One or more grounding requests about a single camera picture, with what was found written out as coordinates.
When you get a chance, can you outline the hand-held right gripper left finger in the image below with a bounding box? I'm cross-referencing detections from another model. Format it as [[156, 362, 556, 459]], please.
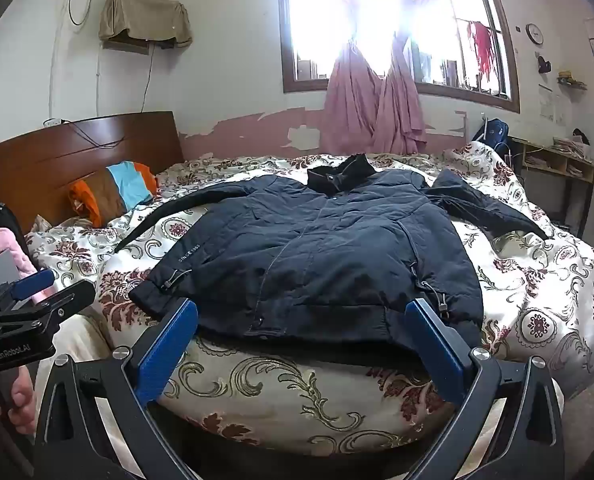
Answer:
[[33, 298, 200, 480]]

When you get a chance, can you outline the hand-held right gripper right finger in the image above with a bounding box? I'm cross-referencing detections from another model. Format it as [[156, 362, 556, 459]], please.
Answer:
[[404, 299, 565, 480]]

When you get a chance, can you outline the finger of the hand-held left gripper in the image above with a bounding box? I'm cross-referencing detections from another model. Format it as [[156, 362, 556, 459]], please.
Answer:
[[0, 268, 56, 307], [0, 280, 97, 337]]

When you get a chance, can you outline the dark navy jacket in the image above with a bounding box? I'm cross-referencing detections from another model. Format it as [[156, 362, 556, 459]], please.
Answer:
[[114, 154, 550, 349]]

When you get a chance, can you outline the person's left forearm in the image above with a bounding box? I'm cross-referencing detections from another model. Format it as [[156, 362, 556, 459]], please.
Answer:
[[0, 227, 54, 306]]

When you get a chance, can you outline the person's left hand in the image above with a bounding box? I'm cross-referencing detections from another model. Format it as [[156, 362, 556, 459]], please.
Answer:
[[7, 364, 39, 436]]

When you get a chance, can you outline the floral bedspread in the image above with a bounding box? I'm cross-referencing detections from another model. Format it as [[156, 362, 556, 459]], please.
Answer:
[[24, 142, 594, 480]]

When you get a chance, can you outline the orange brown blue pillow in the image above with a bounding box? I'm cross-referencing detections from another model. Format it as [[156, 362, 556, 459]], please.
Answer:
[[67, 160, 158, 229]]

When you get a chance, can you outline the wooden headboard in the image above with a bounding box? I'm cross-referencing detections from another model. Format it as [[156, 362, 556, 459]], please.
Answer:
[[0, 111, 184, 234]]

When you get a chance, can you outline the blue backpack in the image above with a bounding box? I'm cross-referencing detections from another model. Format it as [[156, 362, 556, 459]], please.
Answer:
[[472, 118, 510, 154]]

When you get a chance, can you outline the wooden shelf desk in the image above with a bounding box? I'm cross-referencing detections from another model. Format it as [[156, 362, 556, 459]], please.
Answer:
[[508, 135, 594, 227]]

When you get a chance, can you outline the pink curtain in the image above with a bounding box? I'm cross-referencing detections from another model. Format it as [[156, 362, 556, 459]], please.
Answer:
[[374, 0, 470, 152], [322, 0, 395, 155]]

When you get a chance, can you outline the red hanging garment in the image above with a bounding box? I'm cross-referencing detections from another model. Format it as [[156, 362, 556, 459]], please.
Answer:
[[467, 20, 496, 76]]

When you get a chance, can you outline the white wall paper sheet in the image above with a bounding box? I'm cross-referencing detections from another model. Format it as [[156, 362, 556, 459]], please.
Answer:
[[538, 84, 568, 126]]

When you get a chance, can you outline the small wall shelf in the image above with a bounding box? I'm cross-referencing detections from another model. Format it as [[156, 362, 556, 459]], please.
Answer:
[[557, 72, 589, 90]]

